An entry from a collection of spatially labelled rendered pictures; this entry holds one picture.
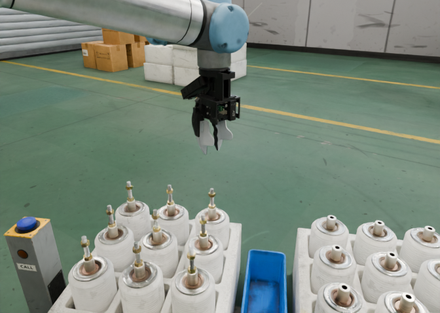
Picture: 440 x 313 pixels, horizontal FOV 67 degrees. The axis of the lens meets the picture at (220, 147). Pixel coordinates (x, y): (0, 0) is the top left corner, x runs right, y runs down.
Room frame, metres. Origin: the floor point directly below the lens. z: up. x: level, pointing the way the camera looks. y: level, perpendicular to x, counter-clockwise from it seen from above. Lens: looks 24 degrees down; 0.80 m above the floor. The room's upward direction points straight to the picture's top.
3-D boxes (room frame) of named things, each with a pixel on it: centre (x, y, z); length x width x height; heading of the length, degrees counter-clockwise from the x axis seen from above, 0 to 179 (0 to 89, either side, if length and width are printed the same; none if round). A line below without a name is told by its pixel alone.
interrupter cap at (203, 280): (0.53, 0.06, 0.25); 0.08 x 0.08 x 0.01
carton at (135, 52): (4.48, 1.17, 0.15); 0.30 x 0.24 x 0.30; 57
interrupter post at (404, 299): (0.46, -0.36, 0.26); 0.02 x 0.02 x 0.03
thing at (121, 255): (0.68, 0.27, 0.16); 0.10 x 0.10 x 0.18
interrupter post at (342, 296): (0.49, -0.25, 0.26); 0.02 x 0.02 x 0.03
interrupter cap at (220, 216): (0.76, 0.02, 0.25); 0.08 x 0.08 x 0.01
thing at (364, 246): (0.70, -0.41, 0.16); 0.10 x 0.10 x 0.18
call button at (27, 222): (0.64, 0.46, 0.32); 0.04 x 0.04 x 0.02
